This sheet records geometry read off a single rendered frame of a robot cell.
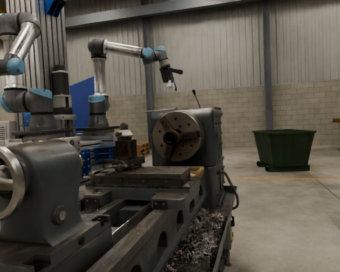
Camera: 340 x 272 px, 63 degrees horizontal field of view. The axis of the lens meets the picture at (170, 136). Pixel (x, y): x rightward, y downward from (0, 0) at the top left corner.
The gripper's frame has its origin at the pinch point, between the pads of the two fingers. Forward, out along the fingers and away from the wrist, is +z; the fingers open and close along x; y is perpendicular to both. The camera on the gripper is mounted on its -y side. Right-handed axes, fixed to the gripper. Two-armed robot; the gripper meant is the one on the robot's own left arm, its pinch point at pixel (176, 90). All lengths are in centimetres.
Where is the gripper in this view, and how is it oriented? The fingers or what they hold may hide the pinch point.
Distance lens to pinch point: 217.3
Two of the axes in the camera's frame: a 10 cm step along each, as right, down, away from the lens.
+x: -1.2, 1.0, -9.9
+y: -9.4, 3.0, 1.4
